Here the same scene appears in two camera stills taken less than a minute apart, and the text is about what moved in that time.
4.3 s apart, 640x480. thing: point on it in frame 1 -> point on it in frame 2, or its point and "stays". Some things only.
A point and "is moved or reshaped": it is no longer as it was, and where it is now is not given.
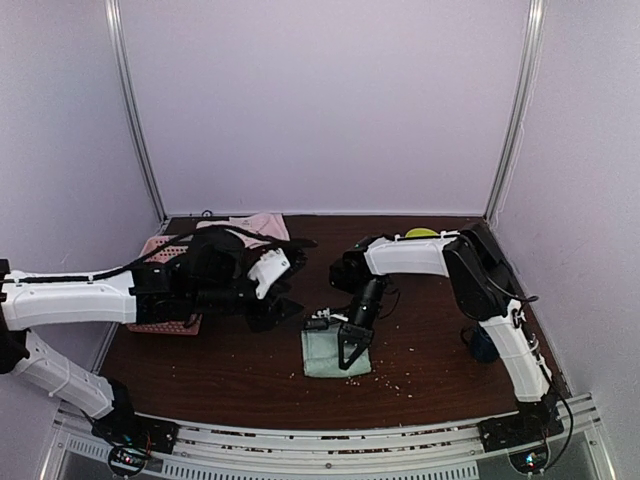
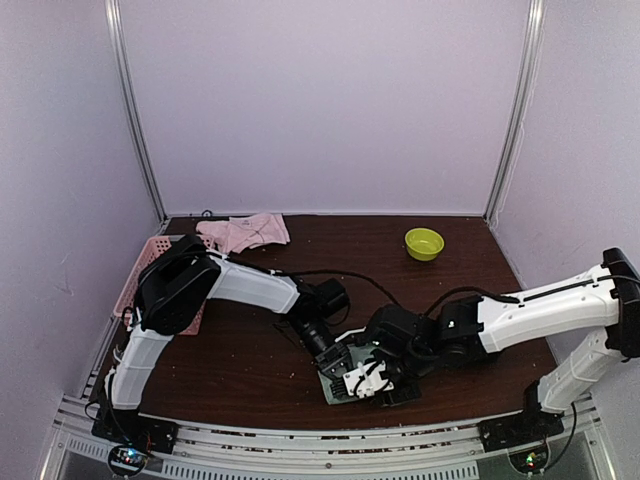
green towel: (321, 354) is moved or reshaped
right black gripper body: (357, 331) -> (410, 395)
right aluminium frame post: (522, 107) stays
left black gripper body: (267, 316) -> (326, 356)
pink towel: (264, 223) stays
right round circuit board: (529, 461) stays
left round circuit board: (127, 460) stays
